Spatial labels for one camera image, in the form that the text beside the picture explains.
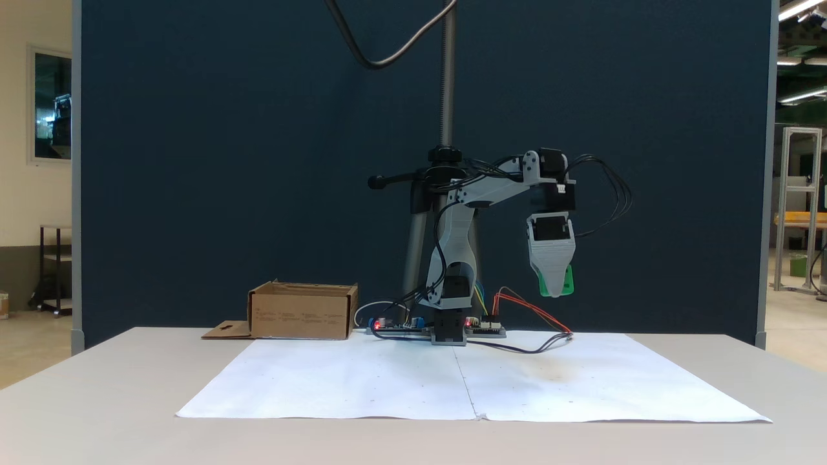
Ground orange wooden table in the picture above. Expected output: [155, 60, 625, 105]
[773, 212, 827, 229]

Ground wall window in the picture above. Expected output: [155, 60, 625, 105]
[26, 43, 74, 166]

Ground grey ridged fixed gripper finger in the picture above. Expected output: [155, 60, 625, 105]
[529, 243, 576, 299]

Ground dark blue partition panel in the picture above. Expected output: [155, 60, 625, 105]
[72, 0, 779, 350]

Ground green dice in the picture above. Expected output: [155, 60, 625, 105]
[538, 264, 576, 299]

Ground grey camera cable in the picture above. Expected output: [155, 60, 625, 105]
[324, 0, 459, 70]

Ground grey black camera tripod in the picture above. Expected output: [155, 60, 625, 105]
[368, 0, 483, 311]

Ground black shelf cart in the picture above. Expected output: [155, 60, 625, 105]
[37, 223, 74, 318]

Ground fluorescent ceiling light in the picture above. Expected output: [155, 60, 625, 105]
[778, 0, 827, 22]
[778, 87, 827, 106]

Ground white paper sheet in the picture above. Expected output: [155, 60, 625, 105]
[175, 336, 479, 421]
[454, 331, 773, 424]

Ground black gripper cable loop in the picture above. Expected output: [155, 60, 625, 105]
[567, 153, 633, 239]

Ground circuit board with coloured wires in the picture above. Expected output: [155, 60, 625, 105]
[463, 315, 508, 339]

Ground black cable with orange wires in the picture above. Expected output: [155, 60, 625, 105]
[466, 287, 575, 355]

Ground white cable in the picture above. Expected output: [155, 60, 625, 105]
[353, 300, 403, 329]

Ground brown cardboard box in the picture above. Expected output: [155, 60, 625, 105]
[201, 280, 359, 341]

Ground blue circuit board red LED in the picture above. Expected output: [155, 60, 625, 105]
[366, 315, 432, 337]

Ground aluminium profile frame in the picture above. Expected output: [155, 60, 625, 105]
[773, 127, 825, 295]

